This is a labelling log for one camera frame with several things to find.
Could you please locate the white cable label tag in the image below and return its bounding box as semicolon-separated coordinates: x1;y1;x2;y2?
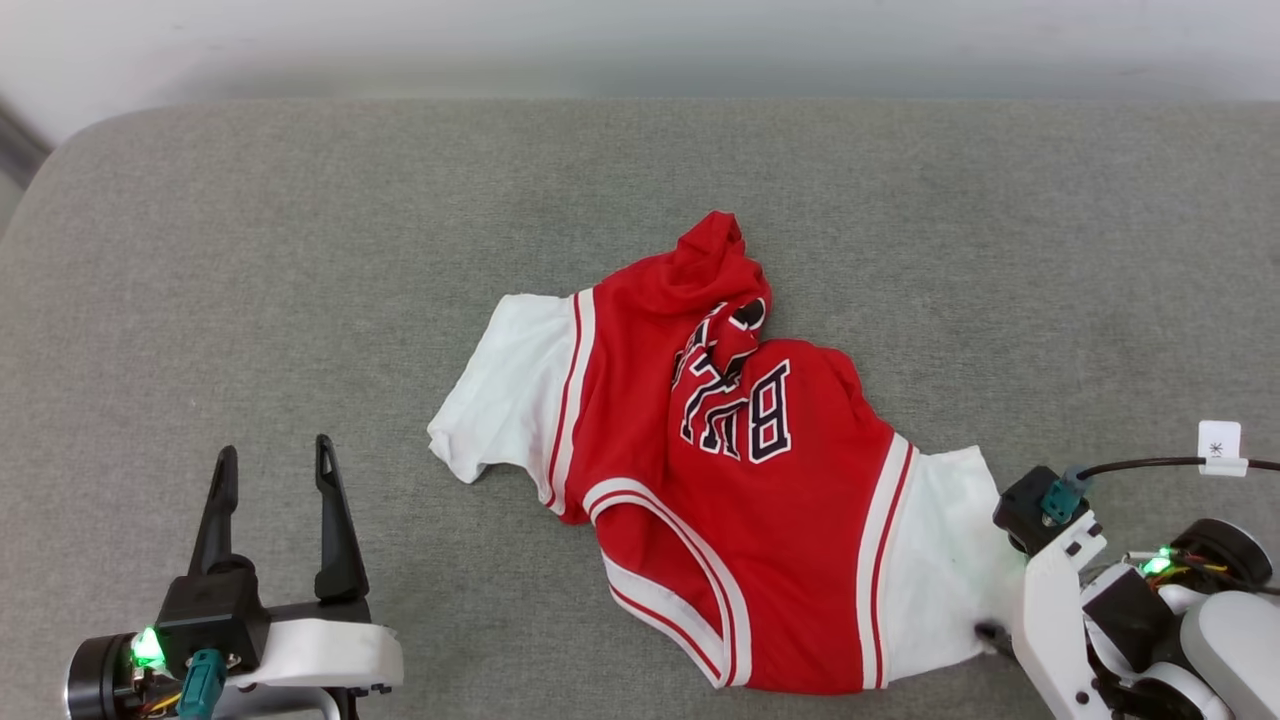
1198;420;1249;478

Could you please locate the red white basketball jersey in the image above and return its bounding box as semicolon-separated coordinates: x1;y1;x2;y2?
427;210;1026;696

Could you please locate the grey fabric sofa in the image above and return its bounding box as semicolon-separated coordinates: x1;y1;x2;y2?
0;98;1280;720

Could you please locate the left arm teal plug cable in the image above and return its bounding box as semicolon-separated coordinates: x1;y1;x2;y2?
178;648;228;720

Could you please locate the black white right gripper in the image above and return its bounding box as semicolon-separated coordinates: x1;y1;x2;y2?
974;465;1112;720

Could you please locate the arm teal plug cable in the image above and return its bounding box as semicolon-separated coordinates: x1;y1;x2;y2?
1040;455;1280;527
178;648;228;720

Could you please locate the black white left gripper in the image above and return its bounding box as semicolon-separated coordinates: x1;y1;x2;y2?
154;434;405;692

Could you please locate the right arm teal plug cable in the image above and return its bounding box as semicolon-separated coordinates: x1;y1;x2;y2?
1040;455;1280;527

